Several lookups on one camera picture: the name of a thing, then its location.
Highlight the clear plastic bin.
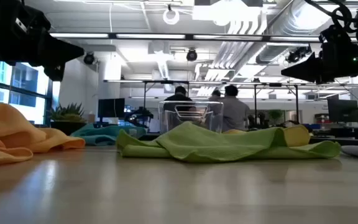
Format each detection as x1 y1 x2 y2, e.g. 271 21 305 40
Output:
158 100 224 134

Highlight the white ring lamp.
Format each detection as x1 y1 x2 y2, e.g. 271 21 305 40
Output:
162 6 181 26

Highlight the black neighbouring station frame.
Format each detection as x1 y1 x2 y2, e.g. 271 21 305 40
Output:
141 80 301 131

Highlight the black right camera cable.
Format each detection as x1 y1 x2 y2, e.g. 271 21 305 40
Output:
304 0 358 34

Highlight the black overhead light bar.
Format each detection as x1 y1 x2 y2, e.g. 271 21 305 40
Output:
48 32 358 44

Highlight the black ceiling spotlight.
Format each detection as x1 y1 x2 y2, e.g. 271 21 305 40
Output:
285 44 313 65
185 47 198 62
83 52 96 65

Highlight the teal microfiber towel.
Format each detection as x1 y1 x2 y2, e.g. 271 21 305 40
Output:
70 122 148 147

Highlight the black office desk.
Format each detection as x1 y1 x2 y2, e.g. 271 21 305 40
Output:
311 125 358 140

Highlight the yellow microfiber towel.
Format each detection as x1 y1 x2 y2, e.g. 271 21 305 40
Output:
222 124 311 148

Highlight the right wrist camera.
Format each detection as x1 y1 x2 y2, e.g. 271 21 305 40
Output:
319 24 353 54

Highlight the orange microfiber towel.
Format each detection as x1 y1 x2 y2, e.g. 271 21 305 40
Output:
0 101 86 166

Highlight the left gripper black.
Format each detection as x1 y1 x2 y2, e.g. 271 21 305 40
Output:
1 30 85 82

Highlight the silver ventilation duct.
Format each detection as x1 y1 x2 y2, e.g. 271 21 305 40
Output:
255 0 324 66

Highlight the potted succulent plant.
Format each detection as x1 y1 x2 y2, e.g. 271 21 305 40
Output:
46 102 87 137

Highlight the small green leafy plant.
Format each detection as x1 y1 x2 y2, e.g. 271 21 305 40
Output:
267 108 284 125

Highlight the person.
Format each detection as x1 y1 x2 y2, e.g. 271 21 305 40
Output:
162 85 196 113
208 89 223 103
220 84 251 132

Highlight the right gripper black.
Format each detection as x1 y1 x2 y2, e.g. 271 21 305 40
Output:
280 45 358 85

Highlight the black computer monitor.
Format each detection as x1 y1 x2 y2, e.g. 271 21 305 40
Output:
327 95 358 124
97 98 126 119

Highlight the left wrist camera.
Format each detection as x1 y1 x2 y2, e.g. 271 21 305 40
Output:
9 3 52 34

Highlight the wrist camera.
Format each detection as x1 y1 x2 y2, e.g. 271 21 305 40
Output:
319 24 353 54
9 3 52 34

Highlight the green microfiber towel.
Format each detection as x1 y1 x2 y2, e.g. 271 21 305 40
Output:
116 120 342 164

